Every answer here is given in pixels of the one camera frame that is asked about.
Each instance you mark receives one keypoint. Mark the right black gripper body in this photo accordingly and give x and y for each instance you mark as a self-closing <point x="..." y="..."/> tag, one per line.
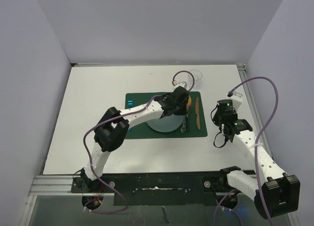
<point x="217" y="119"/>

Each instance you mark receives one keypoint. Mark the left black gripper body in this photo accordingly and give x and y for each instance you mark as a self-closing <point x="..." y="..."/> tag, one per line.
<point x="180" y="108"/>

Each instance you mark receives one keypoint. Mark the gold fork green handle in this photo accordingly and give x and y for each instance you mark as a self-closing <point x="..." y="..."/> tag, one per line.
<point x="187" y="126"/>

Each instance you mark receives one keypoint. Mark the teal round plate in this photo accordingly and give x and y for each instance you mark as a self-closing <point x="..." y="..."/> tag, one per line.
<point x="166" y="124"/>

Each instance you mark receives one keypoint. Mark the copper knife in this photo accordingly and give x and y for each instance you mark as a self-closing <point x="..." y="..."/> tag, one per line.
<point x="197" y="112"/>

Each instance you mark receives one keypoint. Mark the dark green placemat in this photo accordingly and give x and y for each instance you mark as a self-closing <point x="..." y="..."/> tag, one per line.
<point x="143" y="131"/>

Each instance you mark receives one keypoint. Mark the gold iridescent spoon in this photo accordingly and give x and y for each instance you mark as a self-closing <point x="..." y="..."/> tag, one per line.
<point x="183" y="129"/>

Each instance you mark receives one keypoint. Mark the clear plastic cup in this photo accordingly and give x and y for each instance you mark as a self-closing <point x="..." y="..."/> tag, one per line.
<point x="196" y="77"/>

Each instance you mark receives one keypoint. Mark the blue plastic spoon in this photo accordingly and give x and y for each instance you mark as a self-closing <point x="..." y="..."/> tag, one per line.
<point x="130" y="105"/>

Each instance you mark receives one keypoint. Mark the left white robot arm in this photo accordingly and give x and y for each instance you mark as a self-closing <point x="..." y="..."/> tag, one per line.
<point x="109" y="133"/>

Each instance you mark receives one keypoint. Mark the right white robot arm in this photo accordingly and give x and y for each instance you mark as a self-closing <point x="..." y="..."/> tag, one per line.
<point x="273" y="191"/>

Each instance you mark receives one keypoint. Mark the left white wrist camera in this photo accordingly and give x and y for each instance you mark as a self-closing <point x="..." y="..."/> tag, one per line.
<point x="181" y="84"/>

